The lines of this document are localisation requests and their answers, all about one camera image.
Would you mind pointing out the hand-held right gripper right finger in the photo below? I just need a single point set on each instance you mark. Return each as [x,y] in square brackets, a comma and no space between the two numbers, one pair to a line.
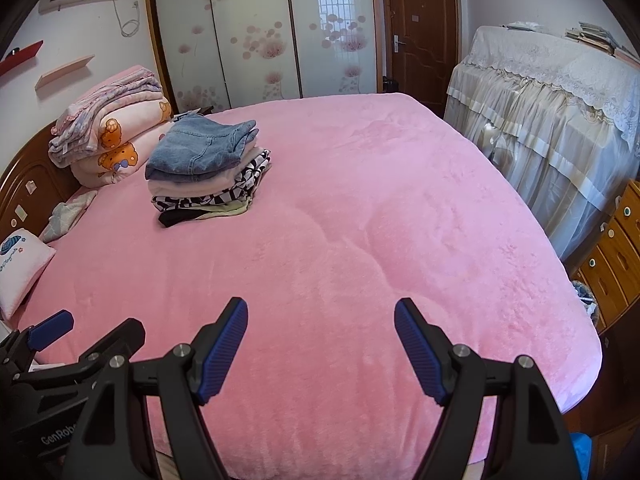
[420,350]

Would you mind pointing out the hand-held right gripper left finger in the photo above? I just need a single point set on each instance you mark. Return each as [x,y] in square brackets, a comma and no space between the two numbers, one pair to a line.
[222,350]

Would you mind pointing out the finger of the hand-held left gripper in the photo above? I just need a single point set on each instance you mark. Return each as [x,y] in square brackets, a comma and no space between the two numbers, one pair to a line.
[117,337]
[50,327]

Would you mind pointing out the blue denim jacket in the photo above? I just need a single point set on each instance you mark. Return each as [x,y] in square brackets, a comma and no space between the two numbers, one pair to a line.
[200,150]

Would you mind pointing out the pink embroidered pillow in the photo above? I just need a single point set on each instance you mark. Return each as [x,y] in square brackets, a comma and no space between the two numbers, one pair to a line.
[20,270]

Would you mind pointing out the small grey-white patterned cloth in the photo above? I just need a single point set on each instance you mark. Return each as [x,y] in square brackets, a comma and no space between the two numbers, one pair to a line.
[65,215]

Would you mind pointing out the folded black garment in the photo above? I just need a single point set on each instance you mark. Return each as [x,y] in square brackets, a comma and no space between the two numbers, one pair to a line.
[175,218]

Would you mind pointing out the wooden headboard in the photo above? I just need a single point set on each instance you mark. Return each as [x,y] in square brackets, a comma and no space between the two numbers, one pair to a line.
[25,190]

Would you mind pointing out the folded pale green garment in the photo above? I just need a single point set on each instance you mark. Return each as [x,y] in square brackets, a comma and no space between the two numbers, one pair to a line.
[225,210]

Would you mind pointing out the folded black-white patterned garment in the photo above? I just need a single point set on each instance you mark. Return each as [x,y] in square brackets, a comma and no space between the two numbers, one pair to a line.
[250,180]

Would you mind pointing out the blue-white patterned waste basket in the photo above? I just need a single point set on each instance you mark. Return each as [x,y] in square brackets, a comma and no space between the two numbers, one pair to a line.
[585,300]

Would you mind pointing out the pink plush bed blanket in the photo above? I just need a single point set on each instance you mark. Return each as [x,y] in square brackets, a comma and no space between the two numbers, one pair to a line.
[350,185]

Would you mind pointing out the folded white fleece sweater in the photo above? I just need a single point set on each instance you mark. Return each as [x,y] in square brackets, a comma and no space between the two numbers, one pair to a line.
[235,170]

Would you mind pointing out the folded pink bear-print quilt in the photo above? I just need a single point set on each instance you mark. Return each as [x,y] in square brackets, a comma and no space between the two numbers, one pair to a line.
[125,155]

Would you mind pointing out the blue plastic bin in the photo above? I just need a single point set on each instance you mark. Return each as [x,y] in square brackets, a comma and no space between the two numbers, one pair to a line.
[581,452]

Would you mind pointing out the wooden drawer chest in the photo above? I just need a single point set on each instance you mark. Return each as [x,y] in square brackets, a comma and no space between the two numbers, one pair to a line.
[615,260]

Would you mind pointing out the folded bear print quilts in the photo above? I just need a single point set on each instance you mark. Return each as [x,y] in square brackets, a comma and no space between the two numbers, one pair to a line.
[100,105]

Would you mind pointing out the small black item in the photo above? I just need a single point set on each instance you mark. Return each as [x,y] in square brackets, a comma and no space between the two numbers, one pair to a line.
[200,110]

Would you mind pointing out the black object by door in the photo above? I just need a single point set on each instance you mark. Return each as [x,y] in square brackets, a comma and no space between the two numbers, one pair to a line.
[390,85]

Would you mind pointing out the floral wardrobe doors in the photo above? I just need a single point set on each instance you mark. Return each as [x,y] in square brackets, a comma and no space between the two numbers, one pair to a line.
[250,35]

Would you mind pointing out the brown wooden door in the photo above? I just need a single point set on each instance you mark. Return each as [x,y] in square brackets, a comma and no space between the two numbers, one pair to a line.
[420,25]

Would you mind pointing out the stack of books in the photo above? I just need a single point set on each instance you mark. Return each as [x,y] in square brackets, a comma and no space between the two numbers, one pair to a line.
[595,35]

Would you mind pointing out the pink wall shelf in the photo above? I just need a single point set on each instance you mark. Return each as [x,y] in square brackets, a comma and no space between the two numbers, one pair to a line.
[62,74]

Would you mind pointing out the red wall shelf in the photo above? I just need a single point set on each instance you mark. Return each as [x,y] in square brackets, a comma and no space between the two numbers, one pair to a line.
[25,55]

